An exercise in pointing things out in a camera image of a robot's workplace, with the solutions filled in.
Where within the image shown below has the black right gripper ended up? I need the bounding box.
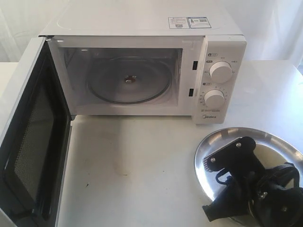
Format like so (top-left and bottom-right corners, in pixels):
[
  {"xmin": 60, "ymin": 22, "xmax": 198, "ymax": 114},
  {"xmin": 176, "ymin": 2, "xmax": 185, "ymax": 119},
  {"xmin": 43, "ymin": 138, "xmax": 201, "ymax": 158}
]
[{"xmin": 202, "ymin": 137, "xmax": 303, "ymax": 227}]

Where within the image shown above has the white microwave door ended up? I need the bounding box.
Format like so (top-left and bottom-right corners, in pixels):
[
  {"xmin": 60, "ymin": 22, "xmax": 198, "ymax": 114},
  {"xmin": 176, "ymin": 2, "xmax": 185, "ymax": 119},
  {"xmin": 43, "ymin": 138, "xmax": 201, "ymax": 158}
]
[{"xmin": 0, "ymin": 37, "xmax": 71, "ymax": 227}]

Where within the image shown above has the cream ceramic bowl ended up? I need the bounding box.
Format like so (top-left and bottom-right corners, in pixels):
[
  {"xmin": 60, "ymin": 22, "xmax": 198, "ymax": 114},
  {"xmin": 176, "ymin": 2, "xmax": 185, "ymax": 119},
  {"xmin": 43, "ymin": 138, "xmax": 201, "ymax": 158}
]
[{"xmin": 254, "ymin": 144, "xmax": 303, "ymax": 188}]

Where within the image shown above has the glass microwave turntable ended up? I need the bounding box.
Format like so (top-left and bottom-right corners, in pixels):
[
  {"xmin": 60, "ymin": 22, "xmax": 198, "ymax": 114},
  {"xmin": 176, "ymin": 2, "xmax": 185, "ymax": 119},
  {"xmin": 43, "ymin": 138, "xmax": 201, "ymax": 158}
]
[{"xmin": 87, "ymin": 56, "xmax": 172, "ymax": 105}]

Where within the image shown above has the white microwave oven body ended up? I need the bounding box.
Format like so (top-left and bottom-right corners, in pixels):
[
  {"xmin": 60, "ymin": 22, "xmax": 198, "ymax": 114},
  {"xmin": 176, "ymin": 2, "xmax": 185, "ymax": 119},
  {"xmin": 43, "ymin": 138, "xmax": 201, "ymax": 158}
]
[{"xmin": 40, "ymin": 0, "xmax": 247, "ymax": 124}]

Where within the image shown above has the round stainless steel tray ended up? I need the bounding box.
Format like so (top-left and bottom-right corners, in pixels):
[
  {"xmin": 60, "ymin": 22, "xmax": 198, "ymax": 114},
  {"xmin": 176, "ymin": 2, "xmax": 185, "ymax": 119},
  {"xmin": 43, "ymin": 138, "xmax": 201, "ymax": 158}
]
[{"xmin": 194, "ymin": 127, "xmax": 303, "ymax": 227}]

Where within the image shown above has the lower white timer knob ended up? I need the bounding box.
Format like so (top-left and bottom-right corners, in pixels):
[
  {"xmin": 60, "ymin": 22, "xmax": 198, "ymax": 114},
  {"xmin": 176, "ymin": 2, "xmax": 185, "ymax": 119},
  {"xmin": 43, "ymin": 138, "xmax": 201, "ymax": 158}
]
[{"xmin": 204, "ymin": 90, "xmax": 225, "ymax": 109}]

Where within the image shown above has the upper white control knob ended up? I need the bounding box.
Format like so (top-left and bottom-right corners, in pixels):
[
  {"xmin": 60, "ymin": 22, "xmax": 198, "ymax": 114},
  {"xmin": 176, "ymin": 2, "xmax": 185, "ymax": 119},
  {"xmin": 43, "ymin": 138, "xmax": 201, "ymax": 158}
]
[{"xmin": 209, "ymin": 61, "xmax": 232, "ymax": 83}]

